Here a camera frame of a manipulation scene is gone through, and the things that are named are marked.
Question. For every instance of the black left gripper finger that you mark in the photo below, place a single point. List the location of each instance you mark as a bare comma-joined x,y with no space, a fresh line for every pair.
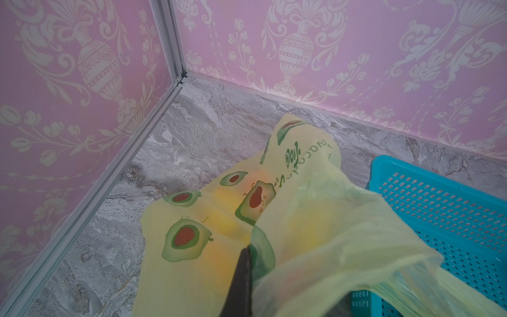
239,298

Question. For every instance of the yellow-green plastic bag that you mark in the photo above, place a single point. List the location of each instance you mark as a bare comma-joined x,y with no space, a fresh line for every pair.
314,236

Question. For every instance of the teal plastic basket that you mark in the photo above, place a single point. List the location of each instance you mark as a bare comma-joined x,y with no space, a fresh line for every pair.
465,226

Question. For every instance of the aluminium frame post left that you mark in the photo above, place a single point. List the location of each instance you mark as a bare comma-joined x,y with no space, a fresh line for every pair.
80,81

